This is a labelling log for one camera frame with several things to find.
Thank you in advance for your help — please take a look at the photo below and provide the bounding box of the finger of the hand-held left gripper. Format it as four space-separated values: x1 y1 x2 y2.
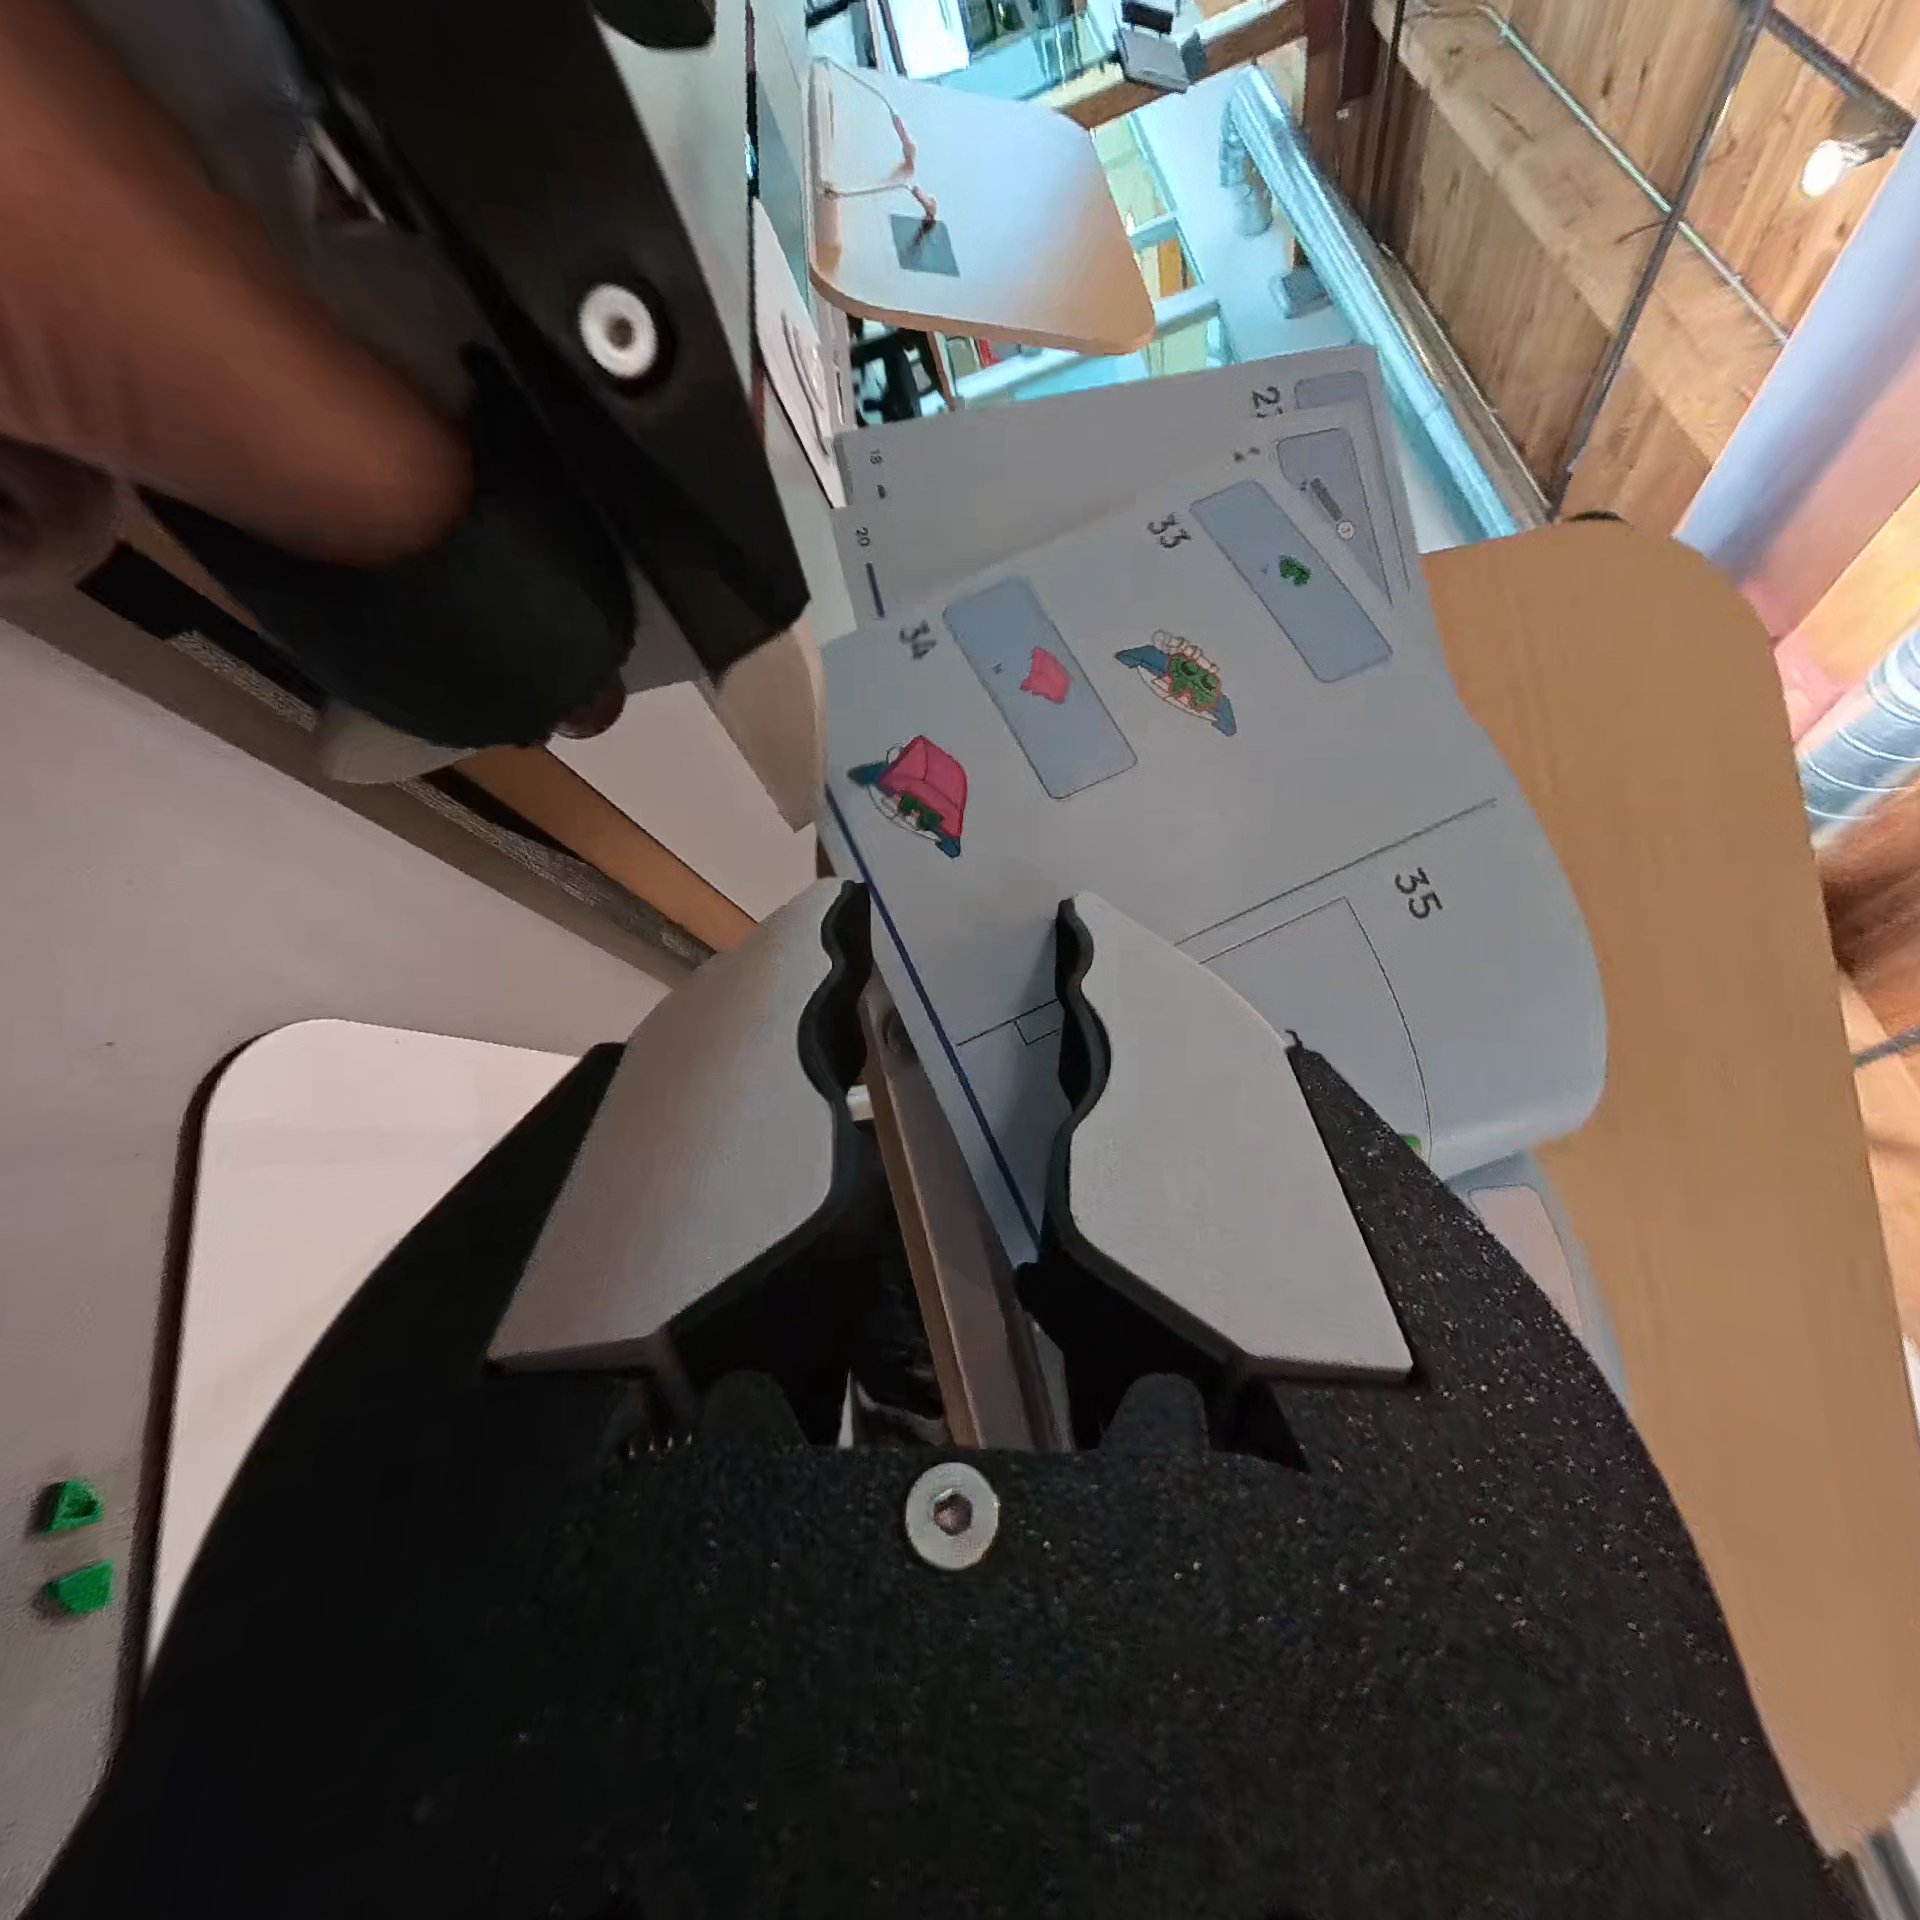
704 629 828 835

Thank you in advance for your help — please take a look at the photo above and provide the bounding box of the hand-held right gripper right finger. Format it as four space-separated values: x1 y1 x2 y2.
1034 894 1416 1381

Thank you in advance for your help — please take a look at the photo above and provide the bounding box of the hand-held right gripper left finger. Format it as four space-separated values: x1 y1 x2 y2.
491 881 876 1373

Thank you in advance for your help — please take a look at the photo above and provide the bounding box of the lego instruction booklet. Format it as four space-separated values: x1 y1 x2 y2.
822 344 1610 1262

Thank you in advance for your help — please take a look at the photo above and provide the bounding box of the person's left hand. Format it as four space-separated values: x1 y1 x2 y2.
0 0 480 602

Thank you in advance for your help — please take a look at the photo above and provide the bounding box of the ceiling projector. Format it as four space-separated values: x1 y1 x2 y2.
1117 0 1210 91

